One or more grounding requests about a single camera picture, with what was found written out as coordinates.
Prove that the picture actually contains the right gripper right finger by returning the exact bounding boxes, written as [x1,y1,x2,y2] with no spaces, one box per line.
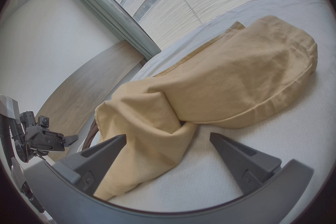
[210,132,282,194]

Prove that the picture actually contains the grey-green curtain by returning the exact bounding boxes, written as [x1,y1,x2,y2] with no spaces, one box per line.
[65,0,160,59]

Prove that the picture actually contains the brown garment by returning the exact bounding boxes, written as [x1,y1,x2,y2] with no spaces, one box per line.
[81,119,101,150]

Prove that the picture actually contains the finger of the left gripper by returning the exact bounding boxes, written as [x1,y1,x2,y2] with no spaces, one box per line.
[63,134,79,146]

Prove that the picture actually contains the bed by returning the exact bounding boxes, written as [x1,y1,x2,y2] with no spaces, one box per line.
[34,0,336,213]

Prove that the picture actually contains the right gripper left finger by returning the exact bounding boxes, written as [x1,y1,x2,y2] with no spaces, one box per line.
[54,134,127,195]

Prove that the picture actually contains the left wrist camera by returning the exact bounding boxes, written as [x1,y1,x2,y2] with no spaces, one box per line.
[37,115,50,129]

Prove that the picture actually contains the tan shorts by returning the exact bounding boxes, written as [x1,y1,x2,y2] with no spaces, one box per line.
[93,15,319,201]

